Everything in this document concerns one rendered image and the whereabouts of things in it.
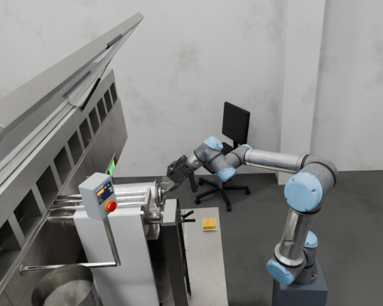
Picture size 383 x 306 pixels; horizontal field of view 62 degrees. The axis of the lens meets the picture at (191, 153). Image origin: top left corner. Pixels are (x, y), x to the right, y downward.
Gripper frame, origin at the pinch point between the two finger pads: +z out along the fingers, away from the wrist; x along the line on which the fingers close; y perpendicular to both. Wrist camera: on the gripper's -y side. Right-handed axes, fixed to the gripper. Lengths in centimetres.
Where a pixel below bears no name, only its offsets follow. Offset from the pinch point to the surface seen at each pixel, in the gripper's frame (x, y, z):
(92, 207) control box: 58, 35, -18
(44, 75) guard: 75, 60, -47
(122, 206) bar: 32.0, 20.3, -3.4
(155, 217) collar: 27.7, 6.3, -4.8
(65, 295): 67, 25, 3
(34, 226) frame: 41, 39, 17
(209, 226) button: -12.9, -38.9, 7.6
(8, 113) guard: 87, 58, -47
